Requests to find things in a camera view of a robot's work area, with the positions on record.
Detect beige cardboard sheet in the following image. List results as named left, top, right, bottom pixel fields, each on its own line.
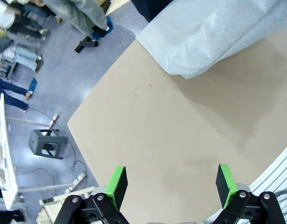
left=105, top=0, right=131, bottom=17

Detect white ribbed cover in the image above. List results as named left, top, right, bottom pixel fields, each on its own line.
left=248, top=140, right=287, bottom=224

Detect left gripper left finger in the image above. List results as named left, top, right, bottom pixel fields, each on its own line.
left=54, top=166, right=129, bottom=224

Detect mannequin in dark jeans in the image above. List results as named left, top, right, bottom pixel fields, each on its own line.
left=0, top=76, right=39, bottom=114

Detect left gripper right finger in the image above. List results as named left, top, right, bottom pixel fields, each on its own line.
left=212, top=163, right=287, bottom=224

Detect white metal floor bar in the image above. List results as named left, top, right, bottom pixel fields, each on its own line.
left=17, top=171, right=87, bottom=195
left=6, top=112, right=64, bottom=130

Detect white table with clutter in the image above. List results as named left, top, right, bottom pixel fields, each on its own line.
left=0, top=92, right=20, bottom=211

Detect thin black floor cable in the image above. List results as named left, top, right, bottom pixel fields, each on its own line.
left=27, top=105, right=89, bottom=178

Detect person in black t-shirt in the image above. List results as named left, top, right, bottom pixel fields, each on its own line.
left=131, top=0, right=173, bottom=23

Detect person in white t-shirt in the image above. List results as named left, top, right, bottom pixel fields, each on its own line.
left=0, top=0, right=50, bottom=39

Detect grey training pants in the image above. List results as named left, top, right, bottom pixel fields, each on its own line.
left=135, top=0, right=287, bottom=80

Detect grey plastic stool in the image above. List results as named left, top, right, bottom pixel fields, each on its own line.
left=28, top=128, right=69, bottom=161

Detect black stand base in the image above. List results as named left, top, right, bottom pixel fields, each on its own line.
left=74, top=35, right=99, bottom=54

